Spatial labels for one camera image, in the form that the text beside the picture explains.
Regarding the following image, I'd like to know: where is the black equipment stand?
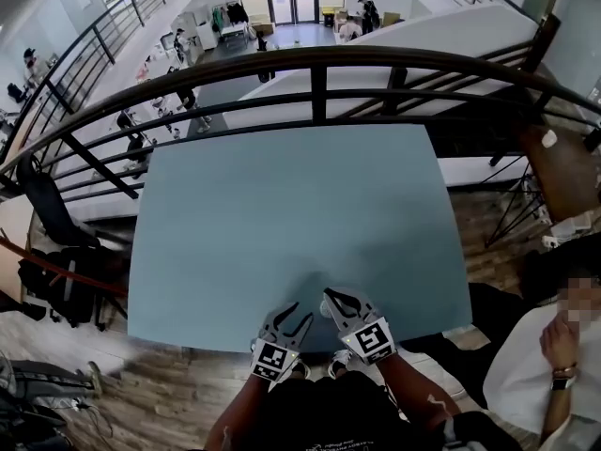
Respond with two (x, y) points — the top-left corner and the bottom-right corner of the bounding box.
(0, 350), (104, 411)

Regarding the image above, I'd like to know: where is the brown wooden side table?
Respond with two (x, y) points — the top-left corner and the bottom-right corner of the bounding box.
(514, 110), (601, 225)

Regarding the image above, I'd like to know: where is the light wooden desk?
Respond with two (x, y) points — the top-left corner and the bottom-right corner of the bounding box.
(0, 193), (37, 300)

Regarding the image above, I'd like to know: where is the tall-back black office chair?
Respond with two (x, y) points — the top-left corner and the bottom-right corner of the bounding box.
(16, 152), (102, 248)

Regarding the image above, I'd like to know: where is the person's black shirt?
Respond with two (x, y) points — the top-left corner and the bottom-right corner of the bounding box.
(187, 373), (522, 451)

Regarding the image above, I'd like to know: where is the white cabinet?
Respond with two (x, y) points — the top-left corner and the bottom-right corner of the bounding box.
(176, 9), (220, 54)

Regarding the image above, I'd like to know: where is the black tripod stand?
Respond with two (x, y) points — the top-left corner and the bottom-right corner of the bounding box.
(485, 155), (546, 248)

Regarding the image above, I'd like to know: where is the clothes rack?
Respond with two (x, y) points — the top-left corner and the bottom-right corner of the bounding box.
(210, 0), (250, 28)

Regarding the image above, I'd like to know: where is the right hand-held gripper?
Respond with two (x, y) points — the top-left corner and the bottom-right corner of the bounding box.
(322, 287), (399, 367)

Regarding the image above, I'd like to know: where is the person's right forearm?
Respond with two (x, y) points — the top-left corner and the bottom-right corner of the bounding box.
(375, 352), (461, 434)

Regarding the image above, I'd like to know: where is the person's right white shoe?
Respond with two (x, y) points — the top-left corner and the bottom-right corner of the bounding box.
(327, 349), (353, 380)

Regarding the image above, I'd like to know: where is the white power strip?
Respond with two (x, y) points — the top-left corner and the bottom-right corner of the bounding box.
(542, 213), (593, 248)

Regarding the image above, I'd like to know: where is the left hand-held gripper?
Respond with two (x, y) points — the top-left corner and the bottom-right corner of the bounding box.
(250, 301), (316, 393)

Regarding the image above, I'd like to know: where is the wooden coat rack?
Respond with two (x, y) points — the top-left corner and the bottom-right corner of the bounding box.
(0, 232), (129, 299)

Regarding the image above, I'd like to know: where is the person's left forearm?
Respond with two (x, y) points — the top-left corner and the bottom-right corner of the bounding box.
(204, 376), (278, 451)

